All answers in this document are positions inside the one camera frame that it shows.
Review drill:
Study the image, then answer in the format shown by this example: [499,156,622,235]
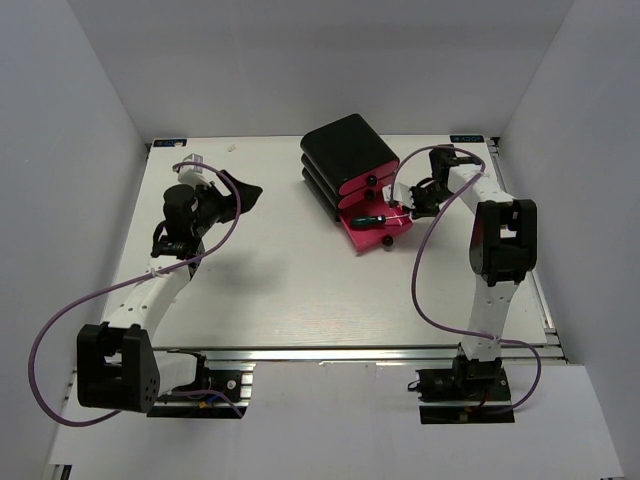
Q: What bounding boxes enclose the blue label sticker right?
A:
[449,134,485,144]

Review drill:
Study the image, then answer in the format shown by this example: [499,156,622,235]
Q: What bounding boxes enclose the aluminium right side rail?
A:
[486,137,557,335]

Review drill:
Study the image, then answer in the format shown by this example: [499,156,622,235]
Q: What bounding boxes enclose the pink bottom drawer black knob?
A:
[339,199,415,256]

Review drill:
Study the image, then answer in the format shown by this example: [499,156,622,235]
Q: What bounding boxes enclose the blue label sticker left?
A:
[152,138,187,148]

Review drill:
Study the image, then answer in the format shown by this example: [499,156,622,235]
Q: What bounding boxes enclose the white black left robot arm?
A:
[76,162,263,413]

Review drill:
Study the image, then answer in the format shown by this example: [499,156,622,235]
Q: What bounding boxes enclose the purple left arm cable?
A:
[27,160,249,429]

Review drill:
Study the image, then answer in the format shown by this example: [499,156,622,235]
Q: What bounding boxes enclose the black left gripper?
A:
[191,170,262,238]

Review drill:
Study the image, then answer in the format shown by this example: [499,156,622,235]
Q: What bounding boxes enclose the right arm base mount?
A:
[407,368,515,425]

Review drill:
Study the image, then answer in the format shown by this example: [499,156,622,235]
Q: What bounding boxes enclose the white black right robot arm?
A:
[410,145,537,399]

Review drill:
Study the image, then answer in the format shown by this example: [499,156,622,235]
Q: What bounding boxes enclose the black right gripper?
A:
[401,182,455,219]

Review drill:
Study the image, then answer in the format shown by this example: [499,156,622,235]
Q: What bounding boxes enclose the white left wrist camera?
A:
[172,153,209,188]

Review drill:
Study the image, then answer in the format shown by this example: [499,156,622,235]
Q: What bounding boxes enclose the aluminium front rail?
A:
[149,344,566,366]

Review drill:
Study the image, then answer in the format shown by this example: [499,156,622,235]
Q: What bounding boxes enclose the large green handled screwdriver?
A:
[350,214,410,230]

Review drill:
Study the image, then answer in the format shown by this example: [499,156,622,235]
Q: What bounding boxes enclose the aluminium rail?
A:
[149,344,566,366]
[486,137,557,335]

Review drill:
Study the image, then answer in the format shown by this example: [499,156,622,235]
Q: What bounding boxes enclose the blue label sticker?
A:
[449,134,485,144]
[152,138,187,148]

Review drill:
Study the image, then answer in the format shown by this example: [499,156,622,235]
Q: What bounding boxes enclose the black drawer cabinet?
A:
[300,113,399,221]

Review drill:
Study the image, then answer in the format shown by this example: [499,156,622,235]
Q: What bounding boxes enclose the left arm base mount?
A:
[147,350,254,420]

